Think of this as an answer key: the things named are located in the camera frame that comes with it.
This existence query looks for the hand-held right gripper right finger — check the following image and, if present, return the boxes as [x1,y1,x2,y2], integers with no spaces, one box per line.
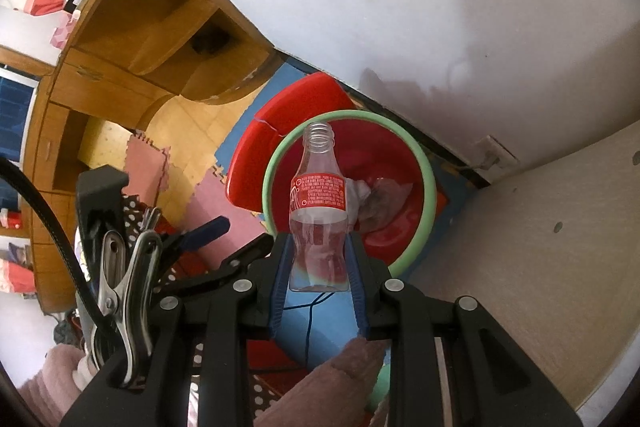
[348,232,583,427]

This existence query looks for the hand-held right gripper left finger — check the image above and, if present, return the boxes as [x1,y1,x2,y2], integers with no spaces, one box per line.
[60,234,293,427]

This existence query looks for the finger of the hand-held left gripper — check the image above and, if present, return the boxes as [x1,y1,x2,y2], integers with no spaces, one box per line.
[160,215,232,258]
[202,237,276,283]

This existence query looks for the red bin with green rim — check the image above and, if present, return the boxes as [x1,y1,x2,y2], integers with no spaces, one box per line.
[261,108,439,279]

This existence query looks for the clear bottle with red label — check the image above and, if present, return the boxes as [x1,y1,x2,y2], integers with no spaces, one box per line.
[288,120,351,294]

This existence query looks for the person's left forearm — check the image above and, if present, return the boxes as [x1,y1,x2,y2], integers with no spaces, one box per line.
[17,344,98,427]

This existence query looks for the polka dot cloth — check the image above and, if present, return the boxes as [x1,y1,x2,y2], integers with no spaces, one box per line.
[75,189,281,427]

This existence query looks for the metal spring clip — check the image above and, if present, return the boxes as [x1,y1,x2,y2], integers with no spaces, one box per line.
[141,206,162,235]
[95,228,163,389]

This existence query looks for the foam puzzle floor mat tiles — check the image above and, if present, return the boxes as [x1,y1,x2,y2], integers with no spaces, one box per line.
[75,59,481,427]

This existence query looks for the green plastic stool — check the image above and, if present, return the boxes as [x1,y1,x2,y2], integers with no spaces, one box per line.
[366,364,393,427]

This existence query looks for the blue gridded panel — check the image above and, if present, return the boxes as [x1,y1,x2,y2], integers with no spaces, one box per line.
[0,67,39,168]

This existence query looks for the red plastic stool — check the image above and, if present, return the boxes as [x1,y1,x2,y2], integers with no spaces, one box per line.
[225,72,354,214]

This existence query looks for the wooden desk cabinet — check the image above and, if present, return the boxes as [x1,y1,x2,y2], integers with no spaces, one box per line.
[22,0,277,314]

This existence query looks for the pink checked box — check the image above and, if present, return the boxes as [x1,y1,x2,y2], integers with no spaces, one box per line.
[50,9,81,48]

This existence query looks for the thin black floor cable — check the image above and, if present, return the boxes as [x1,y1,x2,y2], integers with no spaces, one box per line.
[282,289,343,365]

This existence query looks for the white wall socket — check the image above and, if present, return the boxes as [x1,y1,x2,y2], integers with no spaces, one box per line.
[471,134,519,171]

